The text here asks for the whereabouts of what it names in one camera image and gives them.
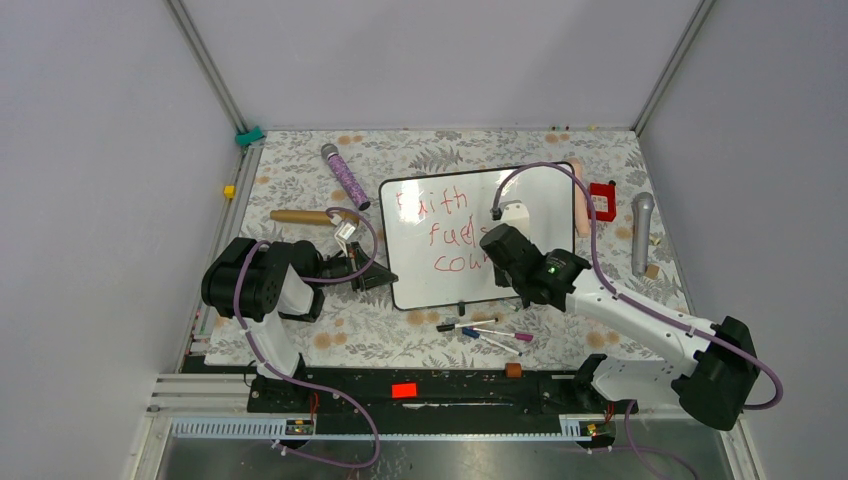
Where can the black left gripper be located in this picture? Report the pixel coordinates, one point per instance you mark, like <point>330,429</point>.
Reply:
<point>378,276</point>

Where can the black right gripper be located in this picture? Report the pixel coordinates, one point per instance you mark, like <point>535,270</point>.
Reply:
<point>500,278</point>

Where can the white whiteboard black frame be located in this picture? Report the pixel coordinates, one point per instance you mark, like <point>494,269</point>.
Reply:
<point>434,225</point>

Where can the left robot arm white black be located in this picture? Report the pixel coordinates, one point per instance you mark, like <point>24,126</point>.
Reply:
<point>263,285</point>

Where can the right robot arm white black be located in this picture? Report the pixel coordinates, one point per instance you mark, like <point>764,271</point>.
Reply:
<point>704,367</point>

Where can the pink cap whiteboard marker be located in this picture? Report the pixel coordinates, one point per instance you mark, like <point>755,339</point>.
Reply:
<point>524,337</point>

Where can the blue cap whiteboard marker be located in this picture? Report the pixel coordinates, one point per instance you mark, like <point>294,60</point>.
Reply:
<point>469,332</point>

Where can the black cap whiteboard marker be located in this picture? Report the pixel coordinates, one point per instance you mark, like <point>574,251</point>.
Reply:
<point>453,326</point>

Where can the peach cylinder toy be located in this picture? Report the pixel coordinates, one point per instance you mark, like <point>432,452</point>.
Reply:
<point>582,221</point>

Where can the gold toy microphone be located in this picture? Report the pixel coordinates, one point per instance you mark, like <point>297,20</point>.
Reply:
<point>307,217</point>

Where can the brown small block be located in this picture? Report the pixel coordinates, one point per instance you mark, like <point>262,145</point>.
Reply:
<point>513,370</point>

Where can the red small box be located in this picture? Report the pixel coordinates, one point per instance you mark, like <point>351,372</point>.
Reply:
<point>603,197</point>

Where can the red tape patch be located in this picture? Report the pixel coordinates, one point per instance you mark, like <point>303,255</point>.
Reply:
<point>404,390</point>

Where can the purple glitter toy microphone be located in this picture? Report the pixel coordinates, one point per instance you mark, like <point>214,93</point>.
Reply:
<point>345,176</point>

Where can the silver toy microphone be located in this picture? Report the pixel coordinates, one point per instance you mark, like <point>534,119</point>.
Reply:
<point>642,206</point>

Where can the teal corner clip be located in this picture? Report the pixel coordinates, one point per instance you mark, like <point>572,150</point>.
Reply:
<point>249,137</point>

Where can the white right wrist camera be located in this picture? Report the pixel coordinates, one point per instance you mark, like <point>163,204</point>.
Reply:
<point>516,214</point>

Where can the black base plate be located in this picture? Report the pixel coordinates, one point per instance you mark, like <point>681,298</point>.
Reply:
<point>342,400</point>

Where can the left aluminium frame post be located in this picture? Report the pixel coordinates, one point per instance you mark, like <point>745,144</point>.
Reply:
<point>207,65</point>

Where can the aluminium frame post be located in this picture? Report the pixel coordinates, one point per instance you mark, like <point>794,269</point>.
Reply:
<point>207,65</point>
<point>669,71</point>

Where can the right aluminium frame post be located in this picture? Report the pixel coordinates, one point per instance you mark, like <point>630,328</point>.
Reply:
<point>669,71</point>

